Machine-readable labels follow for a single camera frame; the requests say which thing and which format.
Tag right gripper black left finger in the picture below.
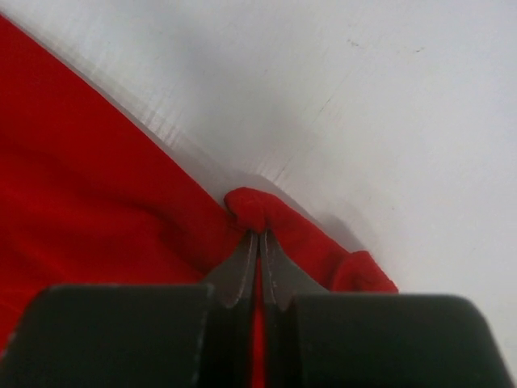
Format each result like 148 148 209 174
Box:
1 232 258 387

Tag red polo shirt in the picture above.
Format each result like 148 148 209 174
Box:
0 14 400 388

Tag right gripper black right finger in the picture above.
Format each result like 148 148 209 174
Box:
259 231 514 387

